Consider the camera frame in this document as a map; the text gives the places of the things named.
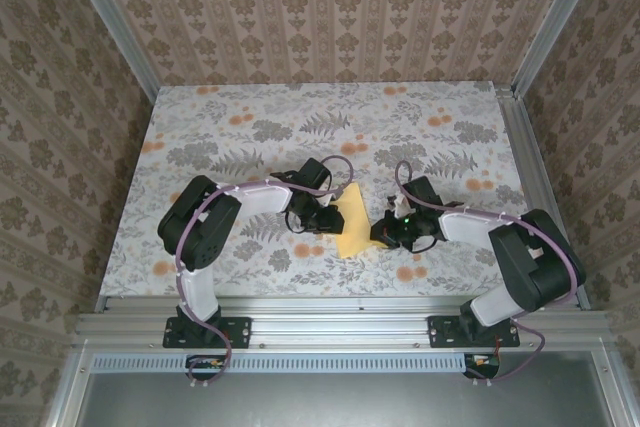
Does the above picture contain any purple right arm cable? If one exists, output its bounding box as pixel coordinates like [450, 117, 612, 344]
[394, 160, 587, 388]

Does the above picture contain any aluminium side rail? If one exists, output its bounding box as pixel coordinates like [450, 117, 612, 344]
[494, 86, 591, 311]

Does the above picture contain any grey slotted cable duct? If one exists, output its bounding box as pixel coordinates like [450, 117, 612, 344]
[92, 352, 469, 373]

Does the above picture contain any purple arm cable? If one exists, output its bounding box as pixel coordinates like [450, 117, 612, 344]
[394, 160, 587, 388]
[172, 154, 357, 391]

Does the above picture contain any aluminium corner post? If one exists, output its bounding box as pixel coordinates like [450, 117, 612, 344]
[509, 0, 601, 98]
[58, 0, 161, 101]

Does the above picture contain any aluminium table edge rail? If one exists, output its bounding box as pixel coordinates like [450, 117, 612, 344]
[69, 295, 612, 351]

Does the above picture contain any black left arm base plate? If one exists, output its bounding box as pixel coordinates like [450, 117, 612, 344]
[163, 315, 253, 350]

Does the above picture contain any thin black left gripper cable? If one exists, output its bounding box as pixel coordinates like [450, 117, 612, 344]
[283, 210, 307, 237]

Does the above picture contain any grey metal sheet panel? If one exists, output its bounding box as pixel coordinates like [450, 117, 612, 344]
[79, 371, 609, 427]

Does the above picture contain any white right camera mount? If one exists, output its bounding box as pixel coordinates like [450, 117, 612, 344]
[389, 194, 414, 218]

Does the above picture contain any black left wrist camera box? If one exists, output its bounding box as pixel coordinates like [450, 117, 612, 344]
[298, 157, 334, 194]

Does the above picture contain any aluminium lower frame bar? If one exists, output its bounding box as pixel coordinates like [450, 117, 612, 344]
[589, 349, 632, 427]
[47, 346, 96, 427]

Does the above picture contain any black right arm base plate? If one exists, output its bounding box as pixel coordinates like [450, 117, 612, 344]
[427, 315, 521, 350]

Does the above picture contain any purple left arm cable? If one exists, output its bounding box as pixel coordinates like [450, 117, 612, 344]
[172, 154, 357, 391]

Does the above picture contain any thin black right gripper cable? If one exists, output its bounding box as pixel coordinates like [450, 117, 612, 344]
[397, 234, 444, 254]

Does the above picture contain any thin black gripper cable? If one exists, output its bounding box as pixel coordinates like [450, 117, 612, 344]
[283, 210, 307, 237]
[397, 234, 444, 254]

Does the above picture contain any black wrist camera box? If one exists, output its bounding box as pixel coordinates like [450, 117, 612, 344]
[298, 157, 334, 194]
[402, 176, 442, 208]

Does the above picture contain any pale yellow paper sheet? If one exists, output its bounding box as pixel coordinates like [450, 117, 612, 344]
[332, 182, 390, 260]

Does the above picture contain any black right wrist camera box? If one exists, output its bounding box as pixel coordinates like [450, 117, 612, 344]
[402, 176, 442, 208]

